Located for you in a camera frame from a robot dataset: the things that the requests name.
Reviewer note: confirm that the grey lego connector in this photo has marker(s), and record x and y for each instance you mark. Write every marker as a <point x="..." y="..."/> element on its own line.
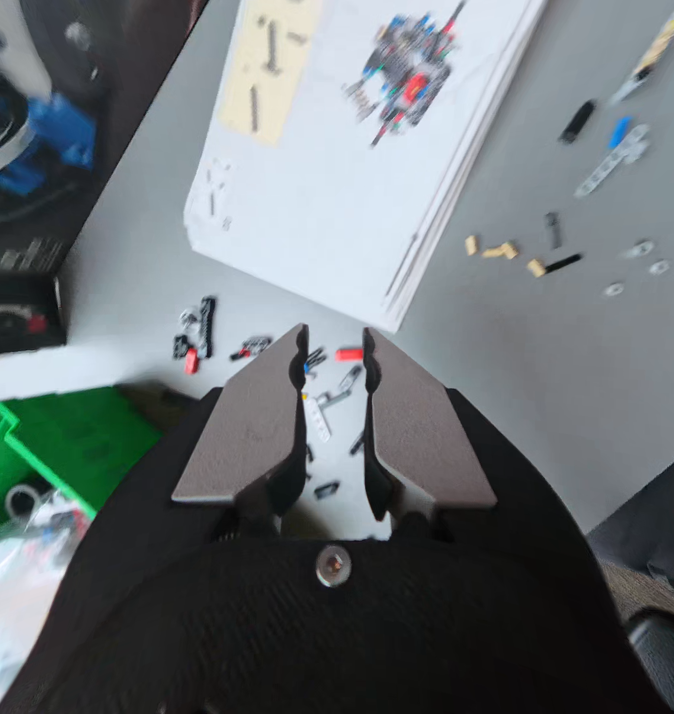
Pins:
<point x="341" y="385"/>

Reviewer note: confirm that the small grey and black piece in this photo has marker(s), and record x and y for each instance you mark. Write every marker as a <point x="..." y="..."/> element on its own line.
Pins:
<point x="188" y="318"/>

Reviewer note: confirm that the long black lego beam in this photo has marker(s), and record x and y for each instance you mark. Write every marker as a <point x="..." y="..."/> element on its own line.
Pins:
<point x="207" y="326"/>

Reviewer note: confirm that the green plastic bin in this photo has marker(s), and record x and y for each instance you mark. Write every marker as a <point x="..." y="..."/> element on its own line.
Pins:
<point x="75" y="440"/>

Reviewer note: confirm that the black and red lego piece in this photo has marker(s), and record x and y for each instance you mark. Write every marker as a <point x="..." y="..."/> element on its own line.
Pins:
<point x="252" y="347"/>

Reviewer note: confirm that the white lego beam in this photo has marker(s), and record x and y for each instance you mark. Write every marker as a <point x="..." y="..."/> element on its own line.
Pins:
<point x="318" y="418"/>

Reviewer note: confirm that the black lego set box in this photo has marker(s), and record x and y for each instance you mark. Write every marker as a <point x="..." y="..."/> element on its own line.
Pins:
<point x="35" y="256"/>

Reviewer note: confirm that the tan pin with black axle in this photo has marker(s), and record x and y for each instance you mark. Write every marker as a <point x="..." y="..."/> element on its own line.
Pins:
<point x="549" y="265"/>

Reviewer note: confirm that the small light grey bushing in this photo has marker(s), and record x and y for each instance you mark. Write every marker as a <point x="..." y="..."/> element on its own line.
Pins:
<point x="639" y="250"/>
<point x="614" y="289"/>
<point x="659" y="267"/>

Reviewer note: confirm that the grey beam with tan pins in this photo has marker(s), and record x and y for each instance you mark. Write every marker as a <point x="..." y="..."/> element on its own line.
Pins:
<point x="652" y="50"/>

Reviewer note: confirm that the person's dark clothing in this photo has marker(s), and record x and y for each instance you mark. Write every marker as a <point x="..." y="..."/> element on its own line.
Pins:
<point x="649" y="524"/>

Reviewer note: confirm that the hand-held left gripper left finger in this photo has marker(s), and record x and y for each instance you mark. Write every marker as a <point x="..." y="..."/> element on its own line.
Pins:
<point x="242" y="435"/>

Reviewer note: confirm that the black lego connector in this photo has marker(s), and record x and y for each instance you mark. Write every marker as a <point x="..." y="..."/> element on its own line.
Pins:
<point x="577" y="120"/>

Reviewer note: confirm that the black square lego piece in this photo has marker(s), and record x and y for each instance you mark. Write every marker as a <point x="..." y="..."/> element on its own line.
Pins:
<point x="180" y="346"/>

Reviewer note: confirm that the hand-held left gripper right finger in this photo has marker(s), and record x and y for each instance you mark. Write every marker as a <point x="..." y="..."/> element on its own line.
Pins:
<point x="426" y="440"/>

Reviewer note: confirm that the blue lego pin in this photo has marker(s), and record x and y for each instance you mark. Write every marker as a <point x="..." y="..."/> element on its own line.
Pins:
<point x="620" y="131"/>

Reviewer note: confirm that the lego instruction booklet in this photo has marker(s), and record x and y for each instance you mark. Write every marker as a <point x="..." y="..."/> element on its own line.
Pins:
<point x="337" y="195"/>

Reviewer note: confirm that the double tan lego pin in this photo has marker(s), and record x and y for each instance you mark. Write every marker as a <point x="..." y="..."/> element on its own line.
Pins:
<point x="501" y="251"/>

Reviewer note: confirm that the clear plastic bags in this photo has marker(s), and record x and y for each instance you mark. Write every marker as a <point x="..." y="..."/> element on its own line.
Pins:
<point x="13" y="585"/>

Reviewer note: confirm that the light grey T-shaped beam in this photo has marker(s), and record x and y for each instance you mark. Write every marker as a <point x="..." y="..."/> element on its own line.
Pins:
<point x="613" y="162"/>

